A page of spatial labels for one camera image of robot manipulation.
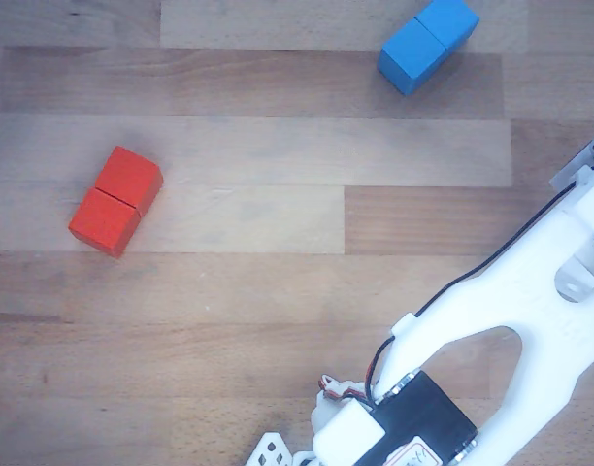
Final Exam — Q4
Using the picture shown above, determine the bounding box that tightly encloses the long red block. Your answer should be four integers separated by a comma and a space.
67, 145, 165, 259

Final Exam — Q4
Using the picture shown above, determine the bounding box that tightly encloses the long blue block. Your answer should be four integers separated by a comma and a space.
377, 0, 481, 97

